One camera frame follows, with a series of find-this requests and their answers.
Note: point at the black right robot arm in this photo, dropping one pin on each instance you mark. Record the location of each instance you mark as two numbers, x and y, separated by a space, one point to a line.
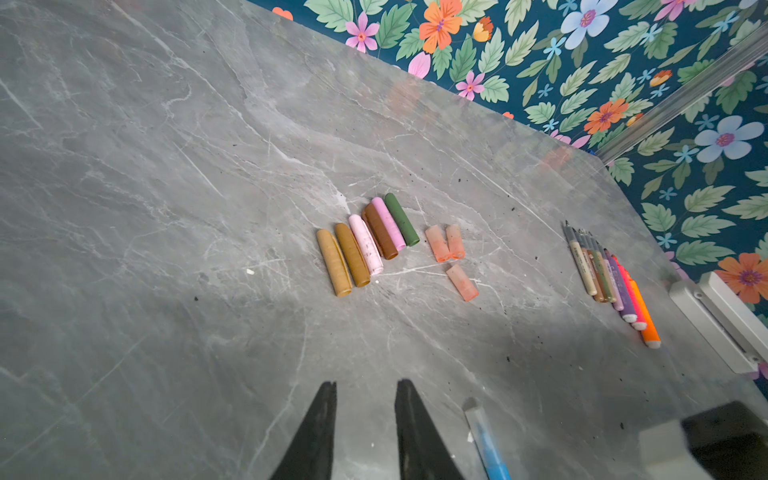
726 442

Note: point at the light pink pen cap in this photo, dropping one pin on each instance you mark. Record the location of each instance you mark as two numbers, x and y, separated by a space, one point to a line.
367 244

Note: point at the orange highlighter pen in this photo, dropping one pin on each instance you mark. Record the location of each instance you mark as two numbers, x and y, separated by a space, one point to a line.
649 334

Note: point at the red highlighter pen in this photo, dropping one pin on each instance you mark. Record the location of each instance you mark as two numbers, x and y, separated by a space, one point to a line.
633 300

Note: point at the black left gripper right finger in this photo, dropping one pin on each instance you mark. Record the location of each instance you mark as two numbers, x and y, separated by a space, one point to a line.
422 452

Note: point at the white rectangular box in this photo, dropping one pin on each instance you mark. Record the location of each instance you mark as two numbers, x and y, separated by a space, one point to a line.
727 324

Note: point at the pink pen gold cap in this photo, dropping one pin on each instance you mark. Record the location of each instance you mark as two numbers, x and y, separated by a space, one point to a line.
612 282

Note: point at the blue highlighter pen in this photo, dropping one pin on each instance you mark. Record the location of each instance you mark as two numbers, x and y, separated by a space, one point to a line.
484 440

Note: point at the aluminium frame post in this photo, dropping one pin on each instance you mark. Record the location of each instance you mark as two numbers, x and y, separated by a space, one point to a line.
730 64

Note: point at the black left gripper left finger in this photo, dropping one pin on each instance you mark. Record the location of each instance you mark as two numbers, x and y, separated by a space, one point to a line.
310 454

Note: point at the purple highlighter pen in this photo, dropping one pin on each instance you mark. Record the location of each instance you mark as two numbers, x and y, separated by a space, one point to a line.
618 280

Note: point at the beige pen body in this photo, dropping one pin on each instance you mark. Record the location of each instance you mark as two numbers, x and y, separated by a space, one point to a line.
580 260

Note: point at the brown pen cap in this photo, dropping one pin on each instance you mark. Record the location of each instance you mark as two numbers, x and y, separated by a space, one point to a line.
380 234

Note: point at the green pen pink cap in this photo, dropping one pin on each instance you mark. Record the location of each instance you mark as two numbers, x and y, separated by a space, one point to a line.
599 268

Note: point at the translucent pink cap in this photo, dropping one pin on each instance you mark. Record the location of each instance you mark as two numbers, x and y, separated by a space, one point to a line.
462 283
455 242
438 244

